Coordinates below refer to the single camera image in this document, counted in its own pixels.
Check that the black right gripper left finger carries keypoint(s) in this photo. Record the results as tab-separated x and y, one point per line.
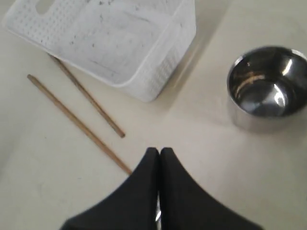
130	207

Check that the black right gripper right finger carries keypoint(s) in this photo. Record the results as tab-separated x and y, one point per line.
186	206

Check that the wooden chopstick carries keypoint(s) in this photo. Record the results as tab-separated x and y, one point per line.
86	130
88	96

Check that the dark foil packet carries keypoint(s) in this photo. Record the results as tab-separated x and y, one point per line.
267	88

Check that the white perforated plastic basket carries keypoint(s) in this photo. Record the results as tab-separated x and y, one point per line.
132	45

